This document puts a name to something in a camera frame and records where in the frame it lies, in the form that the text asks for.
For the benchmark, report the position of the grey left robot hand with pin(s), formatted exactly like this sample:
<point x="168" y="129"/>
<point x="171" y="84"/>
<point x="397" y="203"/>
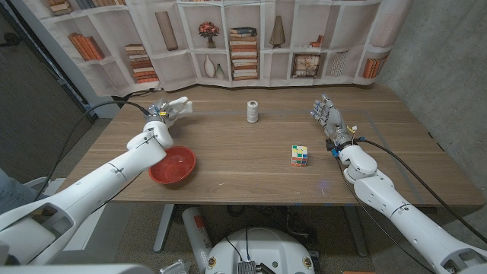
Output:
<point x="156" y="111"/>

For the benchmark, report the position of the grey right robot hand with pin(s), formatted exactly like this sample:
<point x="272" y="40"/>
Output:
<point x="334" y="121"/>

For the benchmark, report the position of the white napkin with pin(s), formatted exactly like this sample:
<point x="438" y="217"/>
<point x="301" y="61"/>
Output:
<point x="182" y="106"/>

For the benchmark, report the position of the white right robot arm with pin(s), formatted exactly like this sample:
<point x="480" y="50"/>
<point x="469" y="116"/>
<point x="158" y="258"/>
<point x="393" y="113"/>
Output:
<point x="411" y="220"/>

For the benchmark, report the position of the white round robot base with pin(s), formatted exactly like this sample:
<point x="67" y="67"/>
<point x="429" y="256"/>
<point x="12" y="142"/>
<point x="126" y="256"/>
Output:
<point x="262" y="247"/>

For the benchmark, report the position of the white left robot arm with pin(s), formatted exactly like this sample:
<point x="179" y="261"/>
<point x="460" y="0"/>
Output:
<point x="106" y="179"/>

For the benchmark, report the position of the red bowl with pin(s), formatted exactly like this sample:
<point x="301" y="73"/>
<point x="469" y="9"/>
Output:
<point x="180" y="165"/>

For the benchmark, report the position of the white thread spool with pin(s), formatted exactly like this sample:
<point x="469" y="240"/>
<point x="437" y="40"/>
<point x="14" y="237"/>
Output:
<point x="252" y="112"/>

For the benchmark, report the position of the printed bookshelf backdrop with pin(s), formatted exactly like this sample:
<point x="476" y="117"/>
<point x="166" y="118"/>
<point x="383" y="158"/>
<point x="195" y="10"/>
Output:
<point x="171" y="68"/>

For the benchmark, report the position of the multicoloured puzzle cube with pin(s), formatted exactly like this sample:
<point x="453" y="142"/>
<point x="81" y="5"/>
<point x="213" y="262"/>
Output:
<point x="299" y="156"/>

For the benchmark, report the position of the grey table leg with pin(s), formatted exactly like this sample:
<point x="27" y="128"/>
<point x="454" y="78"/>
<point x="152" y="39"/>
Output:
<point x="163" y="228"/>
<point x="356" y="232"/>

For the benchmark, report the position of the white roll with orange label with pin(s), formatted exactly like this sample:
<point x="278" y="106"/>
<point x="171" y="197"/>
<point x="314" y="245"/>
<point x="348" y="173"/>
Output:
<point x="196" y="236"/>

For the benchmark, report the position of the orange object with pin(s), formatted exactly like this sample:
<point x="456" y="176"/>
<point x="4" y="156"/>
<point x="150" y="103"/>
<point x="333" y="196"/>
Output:
<point x="357" y="272"/>

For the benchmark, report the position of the grey metal device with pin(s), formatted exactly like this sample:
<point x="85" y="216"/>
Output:
<point x="175" y="267"/>

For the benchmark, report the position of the person in blue jeans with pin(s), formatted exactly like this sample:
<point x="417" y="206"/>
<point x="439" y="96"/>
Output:
<point x="15" y="194"/>

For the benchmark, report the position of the grey finned module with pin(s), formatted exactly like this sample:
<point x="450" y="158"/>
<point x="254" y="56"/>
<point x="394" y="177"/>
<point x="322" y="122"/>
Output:
<point x="246" y="267"/>

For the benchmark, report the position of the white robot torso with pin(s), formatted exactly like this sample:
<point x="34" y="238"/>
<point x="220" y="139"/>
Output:
<point x="76" y="269"/>

